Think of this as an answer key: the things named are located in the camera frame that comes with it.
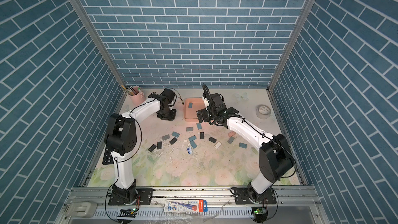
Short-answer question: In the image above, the pink storage tray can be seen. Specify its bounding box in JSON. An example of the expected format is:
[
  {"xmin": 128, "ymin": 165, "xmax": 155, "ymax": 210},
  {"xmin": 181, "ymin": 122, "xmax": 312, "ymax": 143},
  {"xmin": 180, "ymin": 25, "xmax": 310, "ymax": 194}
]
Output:
[{"xmin": 183, "ymin": 97, "xmax": 205, "ymax": 122}]

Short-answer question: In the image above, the pink eraser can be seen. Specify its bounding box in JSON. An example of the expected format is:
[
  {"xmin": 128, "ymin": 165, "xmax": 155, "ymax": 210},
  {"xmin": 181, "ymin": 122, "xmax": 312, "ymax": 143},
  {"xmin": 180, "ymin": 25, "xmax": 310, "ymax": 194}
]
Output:
[
  {"xmin": 228, "ymin": 131, "xmax": 236, "ymax": 137},
  {"xmin": 203, "ymin": 99, "xmax": 209, "ymax": 107}
]

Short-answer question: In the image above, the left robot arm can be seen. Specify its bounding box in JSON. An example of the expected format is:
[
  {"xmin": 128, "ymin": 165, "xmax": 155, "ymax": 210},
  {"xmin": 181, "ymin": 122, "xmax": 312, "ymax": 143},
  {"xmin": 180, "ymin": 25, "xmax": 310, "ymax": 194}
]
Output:
[{"xmin": 104, "ymin": 88, "xmax": 177, "ymax": 191}]

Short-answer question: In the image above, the teal speckled eraser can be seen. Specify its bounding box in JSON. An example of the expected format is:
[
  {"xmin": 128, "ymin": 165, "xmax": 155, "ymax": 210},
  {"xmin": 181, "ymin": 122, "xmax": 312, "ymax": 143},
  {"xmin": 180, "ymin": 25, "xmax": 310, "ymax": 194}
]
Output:
[{"xmin": 172, "ymin": 131, "xmax": 180, "ymax": 138}]

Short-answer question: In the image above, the blue eraser with print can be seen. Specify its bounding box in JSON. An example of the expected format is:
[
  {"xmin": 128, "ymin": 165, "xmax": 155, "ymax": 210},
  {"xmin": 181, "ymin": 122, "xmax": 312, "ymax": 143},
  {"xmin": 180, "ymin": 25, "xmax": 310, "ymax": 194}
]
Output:
[{"xmin": 189, "ymin": 135, "xmax": 197, "ymax": 142}]

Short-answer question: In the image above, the pink metal pencil bucket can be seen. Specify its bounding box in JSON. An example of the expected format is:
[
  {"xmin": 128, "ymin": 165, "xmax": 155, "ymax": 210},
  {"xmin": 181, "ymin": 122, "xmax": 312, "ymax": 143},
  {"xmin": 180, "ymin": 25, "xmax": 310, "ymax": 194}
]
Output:
[{"xmin": 126, "ymin": 86, "xmax": 146, "ymax": 106}]

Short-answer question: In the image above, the red blue pen package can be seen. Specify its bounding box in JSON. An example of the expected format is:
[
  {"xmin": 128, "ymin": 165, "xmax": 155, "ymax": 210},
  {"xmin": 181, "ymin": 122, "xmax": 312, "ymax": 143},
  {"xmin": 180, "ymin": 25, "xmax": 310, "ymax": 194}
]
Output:
[{"xmin": 164, "ymin": 199, "xmax": 208, "ymax": 213}]

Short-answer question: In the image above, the tape roll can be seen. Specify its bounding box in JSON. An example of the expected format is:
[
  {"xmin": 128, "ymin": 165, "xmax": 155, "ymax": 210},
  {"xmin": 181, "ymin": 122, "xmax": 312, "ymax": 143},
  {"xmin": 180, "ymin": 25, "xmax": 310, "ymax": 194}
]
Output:
[{"xmin": 256, "ymin": 105, "xmax": 272, "ymax": 119}]

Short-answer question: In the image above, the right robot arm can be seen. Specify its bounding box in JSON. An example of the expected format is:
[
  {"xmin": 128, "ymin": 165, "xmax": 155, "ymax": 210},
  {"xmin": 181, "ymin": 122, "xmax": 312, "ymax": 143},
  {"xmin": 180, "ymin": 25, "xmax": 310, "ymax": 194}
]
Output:
[{"xmin": 197, "ymin": 84, "xmax": 296, "ymax": 202}]

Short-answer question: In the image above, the black calculator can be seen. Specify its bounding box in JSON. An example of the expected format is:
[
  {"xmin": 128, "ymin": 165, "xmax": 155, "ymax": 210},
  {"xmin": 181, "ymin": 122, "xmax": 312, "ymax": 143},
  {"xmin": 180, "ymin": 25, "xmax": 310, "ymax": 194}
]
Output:
[{"xmin": 102, "ymin": 147, "xmax": 114, "ymax": 166}]

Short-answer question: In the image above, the teal eraser far right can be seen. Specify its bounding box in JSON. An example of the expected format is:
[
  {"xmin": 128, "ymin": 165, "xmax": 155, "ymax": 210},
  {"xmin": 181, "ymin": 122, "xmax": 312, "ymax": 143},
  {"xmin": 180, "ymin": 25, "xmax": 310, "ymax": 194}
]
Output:
[{"xmin": 239, "ymin": 143, "xmax": 247, "ymax": 149}]

